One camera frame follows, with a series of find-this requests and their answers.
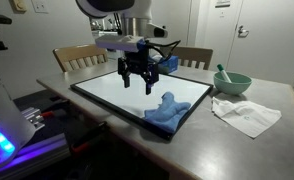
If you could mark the aluminium rail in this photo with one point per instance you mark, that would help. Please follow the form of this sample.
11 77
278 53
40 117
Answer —
37 153

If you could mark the white board black frame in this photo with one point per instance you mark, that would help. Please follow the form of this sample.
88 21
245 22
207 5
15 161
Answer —
100 88

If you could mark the blue tissue box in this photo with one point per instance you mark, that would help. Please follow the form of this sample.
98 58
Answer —
171 65

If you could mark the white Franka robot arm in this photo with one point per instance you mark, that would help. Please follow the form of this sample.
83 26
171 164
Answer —
137 16

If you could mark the blue towel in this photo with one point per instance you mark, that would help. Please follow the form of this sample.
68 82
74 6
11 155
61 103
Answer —
167 115

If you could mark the dark wooden chair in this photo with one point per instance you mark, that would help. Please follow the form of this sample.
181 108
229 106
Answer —
193 53

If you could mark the white robot base blue lights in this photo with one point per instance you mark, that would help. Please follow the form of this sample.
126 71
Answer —
0 110

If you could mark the white cloth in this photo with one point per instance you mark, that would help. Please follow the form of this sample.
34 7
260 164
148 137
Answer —
247 116

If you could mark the green bowl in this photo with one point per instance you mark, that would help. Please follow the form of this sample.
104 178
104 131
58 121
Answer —
233 87

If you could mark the narrow white door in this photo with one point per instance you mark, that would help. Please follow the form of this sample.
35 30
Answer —
180 20

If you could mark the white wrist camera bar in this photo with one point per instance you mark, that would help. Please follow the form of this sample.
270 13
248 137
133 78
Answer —
115 42

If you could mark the light wooden slatted chair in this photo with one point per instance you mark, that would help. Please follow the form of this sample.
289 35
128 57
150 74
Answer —
77 53

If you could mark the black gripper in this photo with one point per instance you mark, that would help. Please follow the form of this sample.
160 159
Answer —
139 61

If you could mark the green capped white marker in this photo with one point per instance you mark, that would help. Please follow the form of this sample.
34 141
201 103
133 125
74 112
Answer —
223 72

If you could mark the beige round wall dial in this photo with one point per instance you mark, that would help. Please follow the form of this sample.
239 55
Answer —
18 5

